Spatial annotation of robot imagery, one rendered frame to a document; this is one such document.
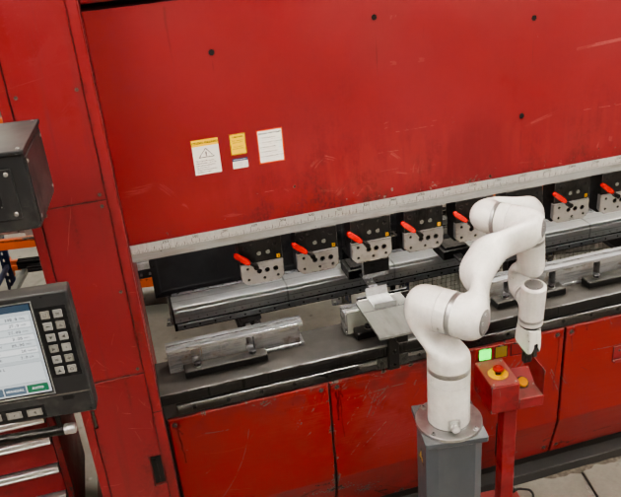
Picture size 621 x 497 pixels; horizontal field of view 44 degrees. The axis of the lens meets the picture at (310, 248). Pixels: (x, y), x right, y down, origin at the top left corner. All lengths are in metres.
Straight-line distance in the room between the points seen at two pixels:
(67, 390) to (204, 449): 0.93
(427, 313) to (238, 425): 1.05
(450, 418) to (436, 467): 0.16
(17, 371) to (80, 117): 0.69
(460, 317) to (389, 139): 0.83
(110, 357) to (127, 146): 0.66
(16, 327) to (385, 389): 1.47
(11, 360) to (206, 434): 1.01
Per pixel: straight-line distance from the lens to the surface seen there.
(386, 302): 2.78
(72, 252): 2.31
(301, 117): 2.48
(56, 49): 2.14
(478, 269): 2.09
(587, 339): 3.25
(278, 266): 2.64
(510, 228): 2.20
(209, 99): 2.40
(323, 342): 2.84
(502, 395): 2.81
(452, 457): 2.25
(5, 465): 3.19
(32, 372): 2.03
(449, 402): 2.16
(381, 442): 3.07
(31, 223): 1.87
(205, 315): 3.00
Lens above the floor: 2.44
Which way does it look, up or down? 26 degrees down
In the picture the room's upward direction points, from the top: 5 degrees counter-clockwise
